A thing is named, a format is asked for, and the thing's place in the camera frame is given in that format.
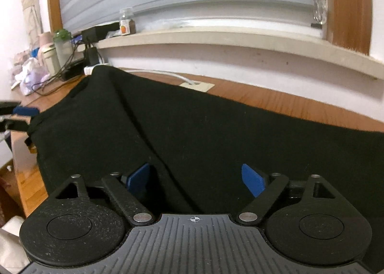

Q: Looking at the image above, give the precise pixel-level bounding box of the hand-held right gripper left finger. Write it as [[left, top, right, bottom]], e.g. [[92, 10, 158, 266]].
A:
[[48, 162, 156, 227]]

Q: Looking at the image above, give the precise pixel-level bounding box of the pale green canister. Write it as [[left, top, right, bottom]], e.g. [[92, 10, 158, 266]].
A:
[[40, 44, 60, 76]]

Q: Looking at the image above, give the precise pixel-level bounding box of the black power adapter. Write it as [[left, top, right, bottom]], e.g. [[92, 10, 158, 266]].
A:
[[86, 46, 100, 66]]

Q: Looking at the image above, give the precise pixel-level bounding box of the wooden window frame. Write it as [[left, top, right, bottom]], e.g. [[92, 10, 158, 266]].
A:
[[46, 0, 374, 56]]

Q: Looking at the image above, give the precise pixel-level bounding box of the white cable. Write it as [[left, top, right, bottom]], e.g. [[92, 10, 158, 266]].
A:
[[120, 67, 200, 86]]

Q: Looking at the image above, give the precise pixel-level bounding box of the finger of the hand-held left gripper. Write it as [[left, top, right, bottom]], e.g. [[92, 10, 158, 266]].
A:
[[0, 118, 30, 133], [0, 100, 40, 117]]

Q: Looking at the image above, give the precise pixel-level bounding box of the person's beige clothing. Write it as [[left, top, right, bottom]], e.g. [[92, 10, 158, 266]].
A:
[[0, 215, 27, 274]]

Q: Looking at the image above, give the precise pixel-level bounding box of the clear bottle green lid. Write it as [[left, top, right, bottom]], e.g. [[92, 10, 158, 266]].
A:
[[53, 29, 74, 67]]

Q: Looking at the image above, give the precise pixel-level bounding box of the white plastic bag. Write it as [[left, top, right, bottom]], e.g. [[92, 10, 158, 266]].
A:
[[19, 56, 50, 96]]

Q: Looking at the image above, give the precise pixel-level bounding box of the black box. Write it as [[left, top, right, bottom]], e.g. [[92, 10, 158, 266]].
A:
[[81, 22, 120, 43]]

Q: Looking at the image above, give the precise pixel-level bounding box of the beige window sill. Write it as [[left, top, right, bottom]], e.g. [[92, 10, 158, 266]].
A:
[[90, 25, 384, 80]]

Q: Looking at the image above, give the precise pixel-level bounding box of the pink cup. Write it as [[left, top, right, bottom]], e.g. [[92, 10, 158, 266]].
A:
[[38, 31, 54, 49]]

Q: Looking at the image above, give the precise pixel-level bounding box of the black fleece garment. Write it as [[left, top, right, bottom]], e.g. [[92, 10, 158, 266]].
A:
[[25, 65, 384, 232]]

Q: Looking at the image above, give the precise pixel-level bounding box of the black cable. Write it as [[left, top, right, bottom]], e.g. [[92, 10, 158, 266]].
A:
[[30, 41, 90, 96]]

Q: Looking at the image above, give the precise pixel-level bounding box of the white power strip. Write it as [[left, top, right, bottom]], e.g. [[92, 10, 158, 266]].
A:
[[83, 62, 113, 76]]

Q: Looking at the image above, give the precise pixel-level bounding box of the glass jar orange label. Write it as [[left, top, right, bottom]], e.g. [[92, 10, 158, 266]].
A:
[[119, 7, 136, 35]]

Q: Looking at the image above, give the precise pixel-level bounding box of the black textured case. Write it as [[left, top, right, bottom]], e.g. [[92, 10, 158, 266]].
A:
[[60, 58, 87, 81]]

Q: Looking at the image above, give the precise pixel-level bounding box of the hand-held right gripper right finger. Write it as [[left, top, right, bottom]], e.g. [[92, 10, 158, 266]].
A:
[[236, 164, 345, 227]]

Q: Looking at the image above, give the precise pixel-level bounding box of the beige patterned curtain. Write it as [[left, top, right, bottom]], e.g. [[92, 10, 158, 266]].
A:
[[18, 0, 44, 49]]

